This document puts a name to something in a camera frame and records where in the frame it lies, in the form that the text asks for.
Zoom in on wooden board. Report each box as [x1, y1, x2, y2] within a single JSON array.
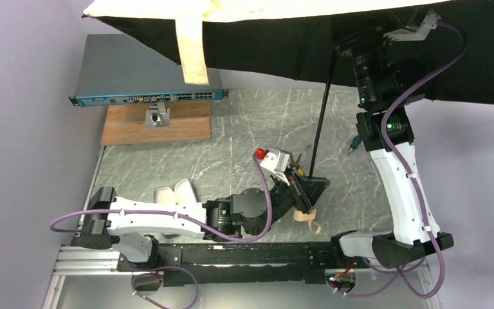
[[100, 100, 211, 146]]

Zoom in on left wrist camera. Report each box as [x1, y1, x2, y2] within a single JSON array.
[[255, 147, 292, 185]]

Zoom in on beige umbrella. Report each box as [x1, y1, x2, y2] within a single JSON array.
[[81, 0, 494, 236]]

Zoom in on grey network switch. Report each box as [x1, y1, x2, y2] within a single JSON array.
[[70, 34, 229, 107]]

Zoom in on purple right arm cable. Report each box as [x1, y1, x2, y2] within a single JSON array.
[[364, 19, 470, 299]]

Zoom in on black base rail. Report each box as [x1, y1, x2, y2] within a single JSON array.
[[116, 243, 371, 287]]

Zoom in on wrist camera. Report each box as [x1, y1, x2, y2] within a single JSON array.
[[383, 9, 441, 42], [255, 147, 292, 185]]

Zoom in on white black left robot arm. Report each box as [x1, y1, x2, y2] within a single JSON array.
[[72, 173, 330, 265]]

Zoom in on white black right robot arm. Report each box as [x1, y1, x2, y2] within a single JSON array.
[[335, 21, 454, 269]]

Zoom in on yellow handled pliers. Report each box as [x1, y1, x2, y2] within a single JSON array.
[[289, 153, 305, 176]]

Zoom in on grey metal stand bracket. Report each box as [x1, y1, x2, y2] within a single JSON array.
[[145, 102, 170, 128]]

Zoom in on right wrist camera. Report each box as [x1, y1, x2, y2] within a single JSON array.
[[383, 9, 441, 42]]

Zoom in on green handled screwdriver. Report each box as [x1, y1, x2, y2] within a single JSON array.
[[348, 135, 362, 154]]

